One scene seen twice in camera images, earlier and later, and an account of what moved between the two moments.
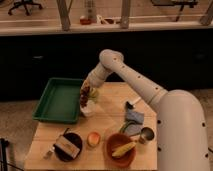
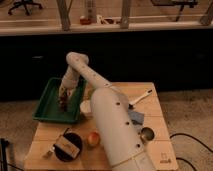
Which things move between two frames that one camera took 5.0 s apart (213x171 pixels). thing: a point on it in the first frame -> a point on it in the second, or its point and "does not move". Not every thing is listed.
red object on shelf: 85,21 does not move
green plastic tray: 59,101 does not move
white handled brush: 131,105 does not move
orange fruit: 93,139 does not move
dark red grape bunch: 84,95 -> 63,103
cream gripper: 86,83 -> 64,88
